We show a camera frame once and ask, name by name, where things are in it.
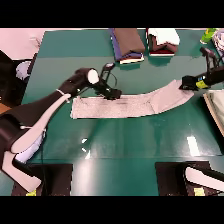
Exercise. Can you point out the pale garment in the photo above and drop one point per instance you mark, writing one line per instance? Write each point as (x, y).
(220, 41)

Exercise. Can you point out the green garment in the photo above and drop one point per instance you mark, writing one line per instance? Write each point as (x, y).
(208, 35)

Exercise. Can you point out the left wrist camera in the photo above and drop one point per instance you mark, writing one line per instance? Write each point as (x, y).
(108, 67)

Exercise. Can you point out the grey garment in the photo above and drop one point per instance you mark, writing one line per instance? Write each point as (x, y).
(126, 106)

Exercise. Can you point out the beige garment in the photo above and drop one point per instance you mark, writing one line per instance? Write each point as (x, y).
(216, 106)

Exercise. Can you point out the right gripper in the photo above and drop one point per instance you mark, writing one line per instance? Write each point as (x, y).
(189, 83)

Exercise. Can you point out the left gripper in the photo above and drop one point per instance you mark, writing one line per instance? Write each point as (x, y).
(109, 92)

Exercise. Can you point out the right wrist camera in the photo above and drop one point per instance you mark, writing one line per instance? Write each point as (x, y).
(207, 52)

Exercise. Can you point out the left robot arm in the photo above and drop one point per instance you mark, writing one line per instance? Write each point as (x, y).
(40, 113)

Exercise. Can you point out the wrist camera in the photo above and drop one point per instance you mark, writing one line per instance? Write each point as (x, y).
(207, 52)
(108, 67)

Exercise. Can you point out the dark brown garment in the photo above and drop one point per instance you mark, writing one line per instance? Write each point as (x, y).
(163, 47)

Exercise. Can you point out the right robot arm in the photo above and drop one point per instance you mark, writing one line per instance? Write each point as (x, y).
(213, 77)

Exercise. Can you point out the white garment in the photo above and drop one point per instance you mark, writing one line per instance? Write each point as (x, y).
(132, 60)
(165, 35)

